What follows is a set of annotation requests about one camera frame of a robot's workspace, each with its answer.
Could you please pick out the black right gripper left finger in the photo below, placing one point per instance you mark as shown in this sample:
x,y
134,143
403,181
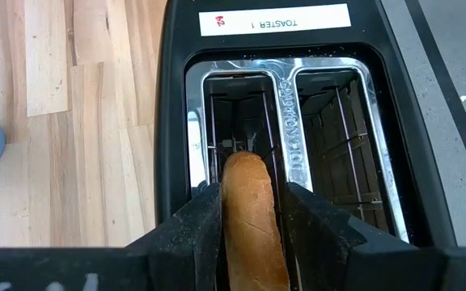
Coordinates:
x,y
176,250

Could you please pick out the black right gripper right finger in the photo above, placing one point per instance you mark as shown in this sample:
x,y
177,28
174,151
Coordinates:
x,y
330,250

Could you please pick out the plain bagel half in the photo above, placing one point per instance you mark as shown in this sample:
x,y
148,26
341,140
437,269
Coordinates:
x,y
249,222

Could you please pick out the black two-slot toaster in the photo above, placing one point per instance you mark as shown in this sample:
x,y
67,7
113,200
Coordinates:
x,y
176,121

